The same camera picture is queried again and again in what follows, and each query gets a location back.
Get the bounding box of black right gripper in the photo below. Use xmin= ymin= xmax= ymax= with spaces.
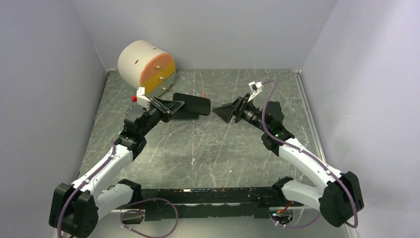
xmin=212 ymin=93 xmax=269 ymax=133

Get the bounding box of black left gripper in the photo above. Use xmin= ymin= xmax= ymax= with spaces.
xmin=139 ymin=95 xmax=184 ymax=137

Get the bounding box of black screen white phone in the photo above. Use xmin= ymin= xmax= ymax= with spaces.
xmin=172 ymin=112 xmax=200 ymax=120

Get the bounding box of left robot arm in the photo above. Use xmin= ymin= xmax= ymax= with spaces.
xmin=49 ymin=97 xmax=185 ymax=238

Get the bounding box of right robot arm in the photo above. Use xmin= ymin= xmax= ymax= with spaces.
xmin=212 ymin=94 xmax=364 ymax=227

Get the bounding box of white round drawer cabinet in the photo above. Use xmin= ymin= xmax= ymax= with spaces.
xmin=117 ymin=40 xmax=176 ymax=97

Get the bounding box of black base crossbar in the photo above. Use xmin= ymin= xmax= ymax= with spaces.
xmin=142 ymin=187 xmax=300 ymax=221

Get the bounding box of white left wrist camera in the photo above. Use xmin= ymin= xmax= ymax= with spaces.
xmin=131 ymin=87 xmax=150 ymax=108

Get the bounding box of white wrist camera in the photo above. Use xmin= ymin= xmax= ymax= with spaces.
xmin=248 ymin=81 xmax=263 ymax=101
xmin=131 ymin=87 xmax=150 ymax=108

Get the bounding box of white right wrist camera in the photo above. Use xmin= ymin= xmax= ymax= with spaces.
xmin=248 ymin=81 xmax=263 ymax=101

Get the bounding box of aluminium frame rail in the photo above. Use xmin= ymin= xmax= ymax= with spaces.
xmin=52 ymin=185 xmax=358 ymax=238

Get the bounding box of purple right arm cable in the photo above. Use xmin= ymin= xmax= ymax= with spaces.
xmin=261 ymin=79 xmax=359 ymax=230

